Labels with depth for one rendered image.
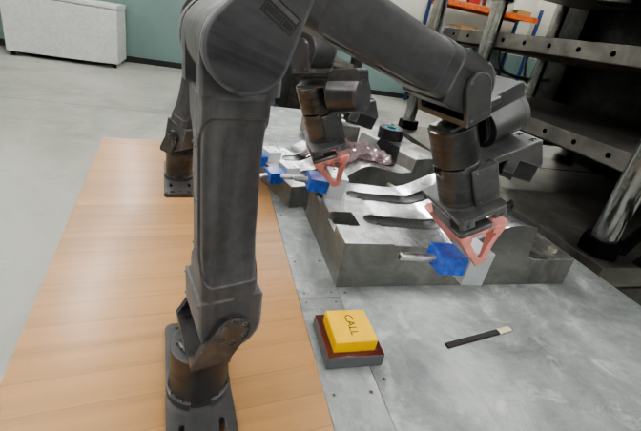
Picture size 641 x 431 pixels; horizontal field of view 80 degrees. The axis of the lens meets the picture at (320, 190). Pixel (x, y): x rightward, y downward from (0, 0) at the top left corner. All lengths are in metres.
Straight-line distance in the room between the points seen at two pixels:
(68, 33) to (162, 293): 6.78
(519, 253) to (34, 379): 0.76
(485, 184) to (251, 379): 0.37
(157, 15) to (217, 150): 7.60
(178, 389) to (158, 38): 7.60
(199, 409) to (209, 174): 0.27
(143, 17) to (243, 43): 7.65
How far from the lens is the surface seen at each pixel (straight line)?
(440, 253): 0.56
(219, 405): 0.49
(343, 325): 0.56
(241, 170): 0.33
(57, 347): 0.59
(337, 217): 0.73
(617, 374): 0.79
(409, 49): 0.38
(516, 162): 0.54
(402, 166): 1.13
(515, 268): 0.85
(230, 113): 0.30
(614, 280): 1.24
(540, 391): 0.67
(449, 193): 0.51
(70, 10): 7.26
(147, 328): 0.59
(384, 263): 0.68
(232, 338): 0.41
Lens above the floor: 1.21
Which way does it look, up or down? 23 degrees down
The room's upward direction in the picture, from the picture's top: 11 degrees clockwise
